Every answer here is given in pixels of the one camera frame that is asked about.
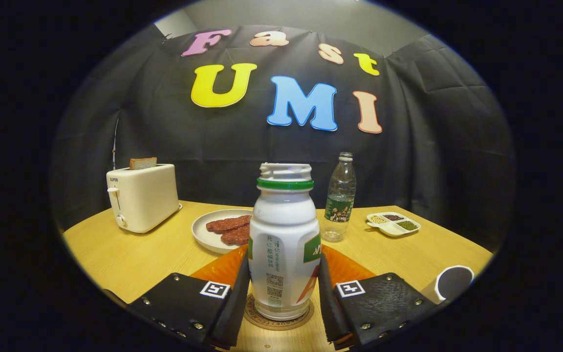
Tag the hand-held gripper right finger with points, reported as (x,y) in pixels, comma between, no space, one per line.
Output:
(330,308)

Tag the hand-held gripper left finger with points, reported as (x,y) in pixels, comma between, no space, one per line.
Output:
(238,308)

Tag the round cork coaster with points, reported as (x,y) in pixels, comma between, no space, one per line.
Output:
(281,325)

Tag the clear plastic water bottle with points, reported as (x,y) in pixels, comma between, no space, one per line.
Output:
(338,208)

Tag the red meat slice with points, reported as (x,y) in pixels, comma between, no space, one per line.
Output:
(227,224)
(236,236)

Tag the round white plate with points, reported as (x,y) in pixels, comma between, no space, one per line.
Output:
(203,234)

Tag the white divided dish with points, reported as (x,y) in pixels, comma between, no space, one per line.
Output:
(393,230)

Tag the heap of yellow beans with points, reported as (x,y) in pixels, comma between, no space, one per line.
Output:
(378,219)

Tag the heap of dark beans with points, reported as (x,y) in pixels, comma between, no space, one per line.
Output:
(393,217)

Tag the heap of green beans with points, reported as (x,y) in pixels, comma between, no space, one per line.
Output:
(407,225)

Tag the wooden table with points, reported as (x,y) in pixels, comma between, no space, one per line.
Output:
(130,259)

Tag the cream white toaster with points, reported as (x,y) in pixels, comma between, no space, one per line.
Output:
(147,198)

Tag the bread slice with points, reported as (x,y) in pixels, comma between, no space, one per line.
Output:
(143,163)

